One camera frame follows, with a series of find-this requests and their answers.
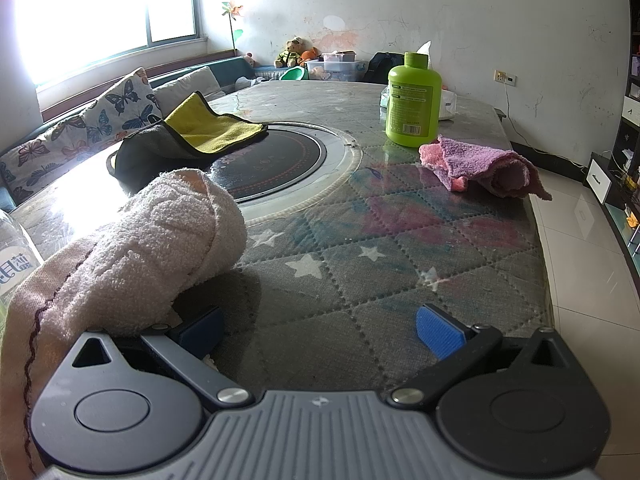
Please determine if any large clear plastic storage box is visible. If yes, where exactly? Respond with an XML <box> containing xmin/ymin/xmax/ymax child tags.
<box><xmin>305</xmin><ymin>59</ymin><xmax>366</xmax><ymax>82</ymax></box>

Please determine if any colourful toy pinwheel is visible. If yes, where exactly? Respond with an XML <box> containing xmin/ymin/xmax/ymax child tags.
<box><xmin>221</xmin><ymin>1</ymin><xmax>246</xmax><ymax>58</ymax></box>

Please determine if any brown teddy bear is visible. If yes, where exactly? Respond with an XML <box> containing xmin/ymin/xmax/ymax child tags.
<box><xmin>274</xmin><ymin>36</ymin><xmax>306</xmax><ymax>68</ymax></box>

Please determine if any pale pink terry towel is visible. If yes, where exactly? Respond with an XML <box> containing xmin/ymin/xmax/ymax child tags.
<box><xmin>0</xmin><ymin>167</ymin><xmax>248</xmax><ymax>478</ymax></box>

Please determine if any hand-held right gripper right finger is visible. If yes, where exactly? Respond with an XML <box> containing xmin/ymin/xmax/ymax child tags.
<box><xmin>389</xmin><ymin>304</ymin><xmax>571</xmax><ymax>406</ymax></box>

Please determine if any white tissue pack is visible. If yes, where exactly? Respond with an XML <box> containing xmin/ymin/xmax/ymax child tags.
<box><xmin>380</xmin><ymin>40</ymin><xmax>457</xmax><ymax>122</ymax></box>

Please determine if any yellow and grey microfiber cloth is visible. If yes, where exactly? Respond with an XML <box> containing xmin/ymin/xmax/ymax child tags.
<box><xmin>106</xmin><ymin>91</ymin><xmax>270</xmax><ymax>192</ymax></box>

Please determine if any black backpack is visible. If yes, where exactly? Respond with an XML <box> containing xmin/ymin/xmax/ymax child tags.
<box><xmin>362</xmin><ymin>52</ymin><xmax>406</xmax><ymax>85</ymax></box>

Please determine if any thin power cable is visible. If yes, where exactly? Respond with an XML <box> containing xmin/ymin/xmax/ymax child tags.
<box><xmin>503</xmin><ymin>82</ymin><xmax>591</xmax><ymax>171</ymax></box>

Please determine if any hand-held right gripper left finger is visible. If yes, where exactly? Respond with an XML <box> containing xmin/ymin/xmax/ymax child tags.
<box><xmin>72</xmin><ymin>305</ymin><xmax>253</xmax><ymax>408</ymax></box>

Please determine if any green framed window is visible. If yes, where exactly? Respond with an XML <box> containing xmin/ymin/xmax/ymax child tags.
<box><xmin>12</xmin><ymin>0</ymin><xmax>208</xmax><ymax>88</ymax></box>

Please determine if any plain white pillow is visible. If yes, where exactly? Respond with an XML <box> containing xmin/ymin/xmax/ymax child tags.
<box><xmin>152</xmin><ymin>66</ymin><xmax>223</xmax><ymax>106</ymax></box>

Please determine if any round black induction hob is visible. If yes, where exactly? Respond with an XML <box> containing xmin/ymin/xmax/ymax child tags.
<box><xmin>200</xmin><ymin>122</ymin><xmax>363</xmax><ymax>223</ymax></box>

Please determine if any opaque green plastic bottle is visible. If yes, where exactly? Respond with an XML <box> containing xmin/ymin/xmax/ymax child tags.
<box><xmin>385</xmin><ymin>51</ymin><xmax>443</xmax><ymax>148</ymax></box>

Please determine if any black and white media cabinet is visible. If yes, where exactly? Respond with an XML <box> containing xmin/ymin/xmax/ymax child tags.
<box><xmin>585</xmin><ymin>0</ymin><xmax>640</xmax><ymax>271</ymax></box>

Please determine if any pink purple towel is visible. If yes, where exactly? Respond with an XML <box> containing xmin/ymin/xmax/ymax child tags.
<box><xmin>419</xmin><ymin>135</ymin><xmax>553</xmax><ymax>202</ymax></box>

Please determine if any square butterfly print pillow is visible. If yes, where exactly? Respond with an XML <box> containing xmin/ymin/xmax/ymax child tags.
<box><xmin>82</xmin><ymin>66</ymin><xmax>163</xmax><ymax>148</ymax></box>

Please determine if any blue sofa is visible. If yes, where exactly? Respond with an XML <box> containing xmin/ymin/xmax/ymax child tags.
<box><xmin>0</xmin><ymin>55</ymin><xmax>261</xmax><ymax>211</ymax></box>

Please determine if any clear pump bottle green liquid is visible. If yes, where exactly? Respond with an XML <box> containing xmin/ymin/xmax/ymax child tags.
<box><xmin>0</xmin><ymin>207</ymin><xmax>43</xmax><ymax>331</ymax></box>

